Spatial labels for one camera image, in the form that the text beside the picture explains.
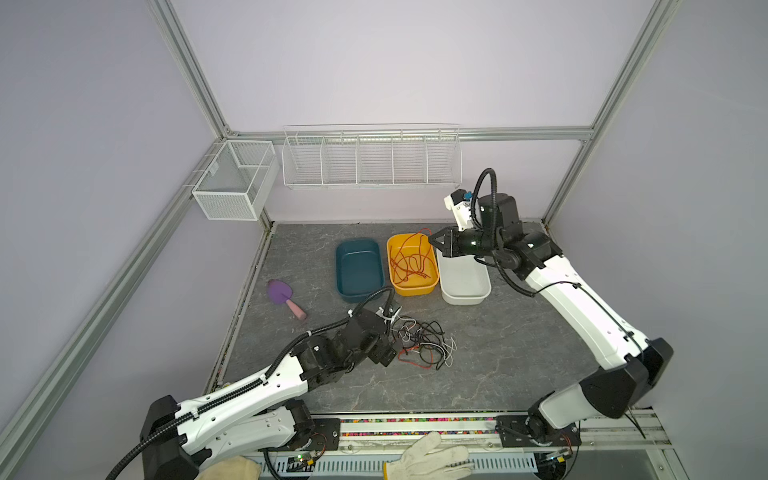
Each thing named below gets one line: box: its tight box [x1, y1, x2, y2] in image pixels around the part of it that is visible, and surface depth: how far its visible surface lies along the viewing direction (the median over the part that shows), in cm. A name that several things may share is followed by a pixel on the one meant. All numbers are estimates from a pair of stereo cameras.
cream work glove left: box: [195, 455, 262, 480], surface depth 71 cm
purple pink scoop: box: [267, 279, 307, 321], surface depth 104 cm
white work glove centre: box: [383, 432, 475, 480], surface depth 71 cm
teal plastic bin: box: [336, 239, 384, 303], surface depth 108 cm
